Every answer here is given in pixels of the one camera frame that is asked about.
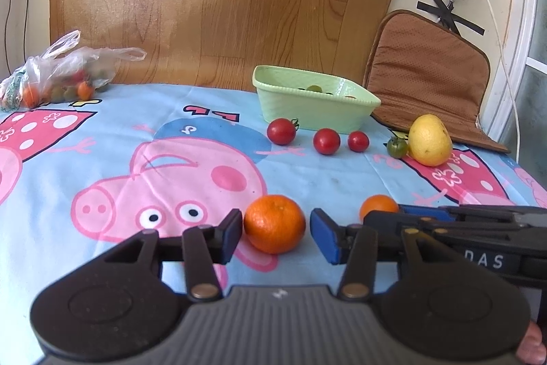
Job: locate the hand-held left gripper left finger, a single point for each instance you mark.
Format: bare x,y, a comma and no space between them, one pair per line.
233,234

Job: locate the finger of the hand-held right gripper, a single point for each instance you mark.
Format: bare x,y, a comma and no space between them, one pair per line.
427,212
389,221

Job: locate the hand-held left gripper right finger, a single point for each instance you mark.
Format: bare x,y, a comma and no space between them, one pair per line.
324,236

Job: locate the mandarin orange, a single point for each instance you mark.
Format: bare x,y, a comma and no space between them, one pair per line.
378,206
273,224

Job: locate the green cherry tomato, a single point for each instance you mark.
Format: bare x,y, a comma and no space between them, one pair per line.
397,147
315,88

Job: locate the large yellow lemon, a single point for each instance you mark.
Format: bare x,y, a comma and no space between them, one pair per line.
429,139

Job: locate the red cherry tomato with stem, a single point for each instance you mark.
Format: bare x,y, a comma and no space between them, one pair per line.
282,131

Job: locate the light green plastic bowl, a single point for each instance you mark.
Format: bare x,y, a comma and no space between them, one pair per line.
307,110

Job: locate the person's right hand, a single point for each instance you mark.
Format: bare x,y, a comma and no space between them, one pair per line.
532,348

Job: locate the cartoon pig printed blanket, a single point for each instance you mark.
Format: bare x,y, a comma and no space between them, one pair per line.
128,142

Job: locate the brown seat cushion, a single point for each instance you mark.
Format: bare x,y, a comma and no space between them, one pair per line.
427,65

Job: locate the crossed black tape strips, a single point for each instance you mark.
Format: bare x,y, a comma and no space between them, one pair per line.
448,16

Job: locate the wood-pattern vinyl sheet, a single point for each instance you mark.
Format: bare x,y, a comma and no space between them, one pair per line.
213,6

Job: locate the clear plastic bag of produce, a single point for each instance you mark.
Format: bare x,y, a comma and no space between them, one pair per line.
64,70

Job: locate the white window frame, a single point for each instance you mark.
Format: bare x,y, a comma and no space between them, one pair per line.
525,27

